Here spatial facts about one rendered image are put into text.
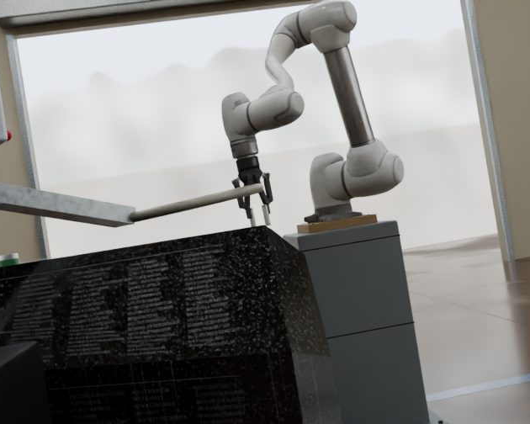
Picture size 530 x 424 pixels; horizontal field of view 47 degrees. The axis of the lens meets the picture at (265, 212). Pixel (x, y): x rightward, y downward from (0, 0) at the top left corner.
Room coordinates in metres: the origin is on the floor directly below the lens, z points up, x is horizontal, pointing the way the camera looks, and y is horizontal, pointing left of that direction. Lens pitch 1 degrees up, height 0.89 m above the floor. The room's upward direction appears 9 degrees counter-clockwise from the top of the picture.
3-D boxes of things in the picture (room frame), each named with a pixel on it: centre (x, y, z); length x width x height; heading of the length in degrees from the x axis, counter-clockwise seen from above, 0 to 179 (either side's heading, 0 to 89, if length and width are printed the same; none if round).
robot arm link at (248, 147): (2.02, 0.03, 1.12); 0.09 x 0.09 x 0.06
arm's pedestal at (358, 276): (2.54, -0.28, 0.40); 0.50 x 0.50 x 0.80; 7
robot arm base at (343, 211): (2.54, -0.26, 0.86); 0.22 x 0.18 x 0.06; 108
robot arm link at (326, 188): (2.54, -0.29, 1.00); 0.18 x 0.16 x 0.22; 55
